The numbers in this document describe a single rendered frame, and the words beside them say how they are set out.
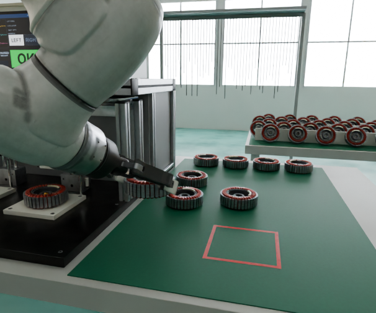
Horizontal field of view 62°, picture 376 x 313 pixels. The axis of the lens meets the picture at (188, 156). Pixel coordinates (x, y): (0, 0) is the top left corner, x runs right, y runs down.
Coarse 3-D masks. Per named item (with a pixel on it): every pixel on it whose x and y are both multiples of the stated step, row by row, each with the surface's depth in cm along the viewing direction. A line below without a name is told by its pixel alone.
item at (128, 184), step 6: (126, 180) 68; (132, 180) 67; (138, 180) 67; (126, 186) 68; (132, 186) 66; (138, 186) 65; (144, 186) 65; (150, 186) 65; (156, 186) 66; (126, 192) 68; (132, 192) 66; (138, 192) 66; (144, 192) 65; (150, 192) 66; (156, 192) 66; (162, 192) 66; (144, 198) 66
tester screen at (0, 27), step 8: (0, 16) 91; (8, 16) 91; (16, 16) 90; (24, 16) 90; (0, 24) 92; (8, 24) 91; (16, 24) 91; (24, 24) 90; (0, 32) 92; (8, 32) 92; (16, 32) 91; (24, 32) 91; (0, 40) 93; (8, 40) 92; (0, 48) 94; (8, 48) 93; (16, 48) 92; (24, 48) 92; (32, 48) 91; (0, 56) 94; (8, 56) 94
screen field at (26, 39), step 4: (12, 36) 92; (16, 36) 92; (20, 36) 91; (24, 36) 91; (28, 36) 91; (32, 36) 90; (12, 40) 92; (16, 40) 92; (20, 40) 92; (24, 40) 91; (28, 40) 91; (32, 40) 91; (36, 40) 90; (12, 44) 92; (16, 44) 92; (20, 44) 92; (24, 44) 92; (28, 44) 91; (32, 44) 91; (36, 44) 91
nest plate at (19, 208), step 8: (72, 200) 88; (80, 200) 90; (8, 208) 82; (16, 208) 82; (24, 208) 82; (32, 208) 83; (40, 208) 83; (48, 208) 83; (56, 208) 83; (64, 208) 83; (24, 216) 80; (32, 216) 80; (40, 216) 79; (48, 216) 79; (56, 216) 79
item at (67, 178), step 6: (66, 174) 98; (72, 174) 98; (66, 180) 98; (72, 180) 98; (78, 180) 97; (90, 180) 101; (66, 186) 99; (72, 186) 98; (78, 186) 98; (84, 186) 98; (90, 186) 102
